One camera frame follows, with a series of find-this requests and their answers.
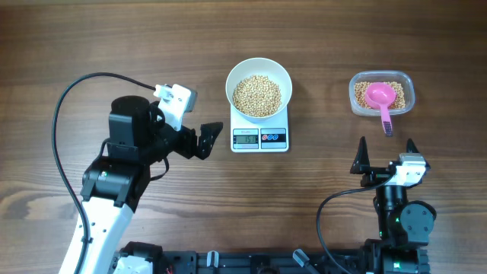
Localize soybeans in container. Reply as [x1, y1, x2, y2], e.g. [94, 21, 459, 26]
[354, 81, 406, 110]

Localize soybeans in bowl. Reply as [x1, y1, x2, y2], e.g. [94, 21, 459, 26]
[231, 75, 282, 117]

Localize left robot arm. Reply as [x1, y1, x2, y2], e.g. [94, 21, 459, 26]
[60, 96, 223, 273]

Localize white digital kitchen scale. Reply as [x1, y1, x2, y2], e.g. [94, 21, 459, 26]
[231, 107, 289, 153]

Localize clear plastic container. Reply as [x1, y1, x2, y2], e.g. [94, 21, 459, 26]
[349, 70, 415, 116]

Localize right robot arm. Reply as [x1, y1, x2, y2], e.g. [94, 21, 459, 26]
[350, 137, 437, 273]

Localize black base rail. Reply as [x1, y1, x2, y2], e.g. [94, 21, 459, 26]
[107, 242, 431, 274]

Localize white bowl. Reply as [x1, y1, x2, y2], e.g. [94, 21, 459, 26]
[225, 57, 293, 123]

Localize pink plastic scoop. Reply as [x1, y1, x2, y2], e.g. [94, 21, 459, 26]
[364, 82, 396, 137]

